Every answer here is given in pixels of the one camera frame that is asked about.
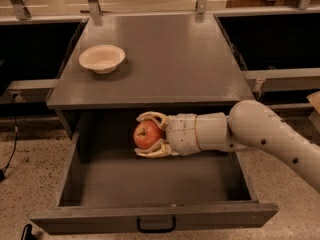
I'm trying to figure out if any black drawer handle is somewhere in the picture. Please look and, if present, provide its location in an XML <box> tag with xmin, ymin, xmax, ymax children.
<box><xmin>136</xmin><ymin>216</ymin><xmax>176</xmax><ymax>234</ymax></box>

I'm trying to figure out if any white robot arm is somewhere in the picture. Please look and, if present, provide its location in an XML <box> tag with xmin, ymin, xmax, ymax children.
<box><xmin>135</xmin><ymin>100</ymin><xmax>320</xmax><ymax>191</ymax></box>

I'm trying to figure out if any open grey top drawer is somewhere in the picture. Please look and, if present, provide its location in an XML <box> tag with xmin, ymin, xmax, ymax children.
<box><xmin>30</xmin><ymin>110</ymin><xmax>278</xmax><ymax>235</ymax></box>

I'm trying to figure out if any metal railing post left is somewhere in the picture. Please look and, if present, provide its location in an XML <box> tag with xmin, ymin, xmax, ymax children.
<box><xmin>10</xmin><ymin>0</ymin><xmax>31</xmax><ymax>20</ymax></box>

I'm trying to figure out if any white paper bowl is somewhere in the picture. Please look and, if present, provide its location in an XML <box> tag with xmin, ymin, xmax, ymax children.
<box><xmin>79</xmin><ymin>45</ymin><xmax>126</xmax><ymax>74</ymax></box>

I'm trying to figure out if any metal latch clamp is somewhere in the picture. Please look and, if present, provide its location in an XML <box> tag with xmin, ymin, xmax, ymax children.
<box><xmin>252</xmin><ymin>79</ymin><xmax>265</xmax><ymax>100</ymax></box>

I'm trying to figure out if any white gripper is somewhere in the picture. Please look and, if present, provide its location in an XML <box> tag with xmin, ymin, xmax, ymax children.
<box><xmin>134</xmin><ymin>111</ymin><xmax>200</xmax><ymax>158</ymax></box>

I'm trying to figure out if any black object bottom left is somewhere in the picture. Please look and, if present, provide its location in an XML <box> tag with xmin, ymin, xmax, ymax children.
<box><xmin>20</xmin><ymin>224</ymin><xmax>35</xmax><ymax>240</ymax></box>

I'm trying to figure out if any grey cabinet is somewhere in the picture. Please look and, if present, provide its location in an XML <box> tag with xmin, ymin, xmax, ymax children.
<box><xmin>45</xmin><ymin>12</ymin><xmax>256</xmax><ymax>142</ymax></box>

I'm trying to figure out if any black cable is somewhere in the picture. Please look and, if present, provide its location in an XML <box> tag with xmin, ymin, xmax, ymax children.
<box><xmin>0</xmin><ymin>93</ymin><xmax>19</xmax><ymax>182</ymax></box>

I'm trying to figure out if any metal railing post centre-left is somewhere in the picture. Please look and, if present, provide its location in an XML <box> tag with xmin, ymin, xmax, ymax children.
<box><xmin>87</xmin><ymin>0</ymin><xmax>102</xmax><ymax>26</ymax></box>

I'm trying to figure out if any red apple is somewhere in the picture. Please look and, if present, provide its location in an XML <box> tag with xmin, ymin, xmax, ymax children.
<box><xmin>133</xmin><ymin>120</ymin><xmax>165</xmax><ymax>149</ymax></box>

